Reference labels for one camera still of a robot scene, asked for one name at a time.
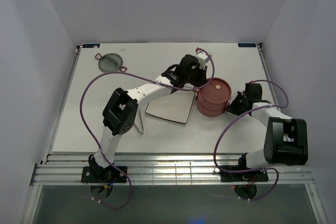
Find dark red lid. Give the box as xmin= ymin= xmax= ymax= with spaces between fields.
xmin=200 ymin=78 xmax=232 ymax=104

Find pink bowl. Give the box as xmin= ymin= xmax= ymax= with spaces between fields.
xmin=196 ymin=102 xmax=227 ymax=117
xmin=196 ymin=78 xmax=232 ymax=111

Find white square plate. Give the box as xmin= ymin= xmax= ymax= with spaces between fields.
xmin=145 ymin=91 xmax=195 ymax=124

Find metal tongs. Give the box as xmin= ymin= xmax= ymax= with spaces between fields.
xmin=134 ymin=109 xmax=144 ymax=135

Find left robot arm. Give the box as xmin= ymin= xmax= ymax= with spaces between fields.
xmin=89 ymin=49 xmax=213 ymax=182

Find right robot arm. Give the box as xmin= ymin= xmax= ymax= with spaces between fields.
xmin=228 ymin=81 xmax=308 ymax=180

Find grey lunch box lid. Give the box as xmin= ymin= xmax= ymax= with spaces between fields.
xmin=95 ymin=53 xmax=127 ymax=73

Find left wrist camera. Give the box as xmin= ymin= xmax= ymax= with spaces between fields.
xmin=195 ymin=47 xmax=212 ymax=67

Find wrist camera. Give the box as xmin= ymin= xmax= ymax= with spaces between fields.
xmin=248 ymin=81 xmax=256 ymax=87
xmin=195 ymin=47 xmax=212 ymax=67

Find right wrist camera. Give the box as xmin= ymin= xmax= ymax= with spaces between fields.
xmin=248 ymin=81 xmax=256 ymax=87

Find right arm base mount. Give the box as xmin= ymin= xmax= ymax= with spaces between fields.
xmin=214 ymin=165 xmax=269 ymax=183

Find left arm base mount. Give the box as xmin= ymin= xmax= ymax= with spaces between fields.
xmin=80 ymin=166 xmax=127 ymax=184

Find aluminium frame rail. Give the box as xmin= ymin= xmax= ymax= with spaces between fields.
xmin=29 ymin=153 xmax=316 ymax=187

